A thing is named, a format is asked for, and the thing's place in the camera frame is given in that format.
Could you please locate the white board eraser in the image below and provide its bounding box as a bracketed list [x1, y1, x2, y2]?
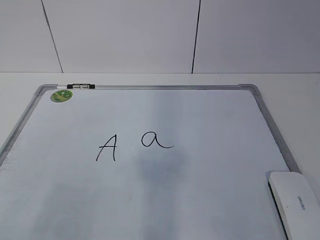
[268, 171, 320, 240]

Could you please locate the round green magnet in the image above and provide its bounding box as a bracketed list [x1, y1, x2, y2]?
[50, 89, 73, 103]

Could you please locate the white board with aluminium frame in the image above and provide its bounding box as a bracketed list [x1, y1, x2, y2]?
[0, 84, 306, 240]

